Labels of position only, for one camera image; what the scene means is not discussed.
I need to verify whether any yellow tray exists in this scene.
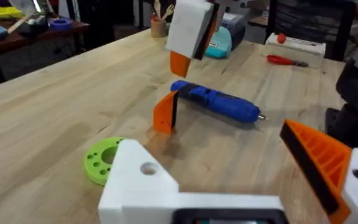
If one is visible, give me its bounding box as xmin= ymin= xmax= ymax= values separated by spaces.
xmin=0 ymin=5 xmax=24 ymax=21

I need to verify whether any dark blue tool case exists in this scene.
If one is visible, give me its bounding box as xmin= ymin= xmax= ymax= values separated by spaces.
xmin=221 ymin=12 xmax=247 ymax=51

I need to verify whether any blue electric screwdriver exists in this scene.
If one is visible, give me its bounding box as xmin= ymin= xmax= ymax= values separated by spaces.
xmin=170 ymin=80 xmax=269 ymax=124

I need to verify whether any white box with red knob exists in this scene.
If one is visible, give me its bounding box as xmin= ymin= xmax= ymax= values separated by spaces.
xmin=265 ymin=32 xmax=327 ymax=68

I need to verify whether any blue tape roll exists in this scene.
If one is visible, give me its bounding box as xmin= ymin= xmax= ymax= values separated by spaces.
xmin=48 ymin=17 xmax=74 ymax=32

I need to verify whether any teal tape dispenser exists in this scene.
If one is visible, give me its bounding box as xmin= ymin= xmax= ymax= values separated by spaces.
xmin=204 ymin=26 xmax=233 ymax=60

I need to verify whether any bare white left gripper left finger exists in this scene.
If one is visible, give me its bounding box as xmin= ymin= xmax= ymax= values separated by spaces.
xmin=98 ymin=138 xmax=180 ymax=224

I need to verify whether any dark brown side table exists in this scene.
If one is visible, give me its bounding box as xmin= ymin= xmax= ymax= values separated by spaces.
xmin=0 ymin=18 xmax=90 ymax=58

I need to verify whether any white orange left gripper right finger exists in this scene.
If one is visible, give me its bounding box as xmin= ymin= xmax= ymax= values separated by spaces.
xmin=279 ymin=119 xmax=358 ymax=224

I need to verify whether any orange ribbed wedge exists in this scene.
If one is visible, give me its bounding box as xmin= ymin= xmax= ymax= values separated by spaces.
xmin=152 ymin=90 xmax=180 ymax=135

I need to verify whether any green disc with holes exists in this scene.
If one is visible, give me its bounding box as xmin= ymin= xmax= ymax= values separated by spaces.
xmin=83 ymin=136 xmax=126 ymax=187

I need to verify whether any black metal frame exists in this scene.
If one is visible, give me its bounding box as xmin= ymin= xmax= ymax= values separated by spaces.
xmin=265 ymin=0 xmax=357 ymax=60

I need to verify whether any wooden cup with cutlery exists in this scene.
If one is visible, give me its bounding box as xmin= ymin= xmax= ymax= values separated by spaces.
xmin=150 ymin=0 xmax=176 ymax=39

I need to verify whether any finger of the white orange right gripper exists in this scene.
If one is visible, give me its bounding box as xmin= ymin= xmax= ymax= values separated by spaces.
xmin=165 ymin=0 xmax=221 ymax=78

